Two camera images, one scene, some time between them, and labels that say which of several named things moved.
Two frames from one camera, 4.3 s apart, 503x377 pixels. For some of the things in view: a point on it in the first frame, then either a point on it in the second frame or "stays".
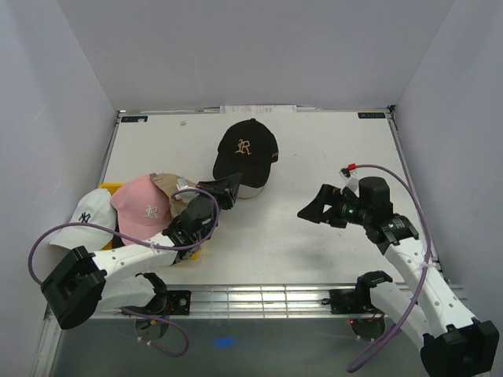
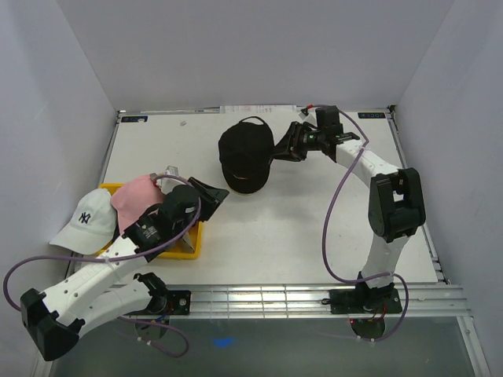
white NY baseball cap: [97, 206] stays
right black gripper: [327, 195] -> [288, 148]
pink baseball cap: [142, 207] stays
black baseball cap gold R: [247, 147] stays
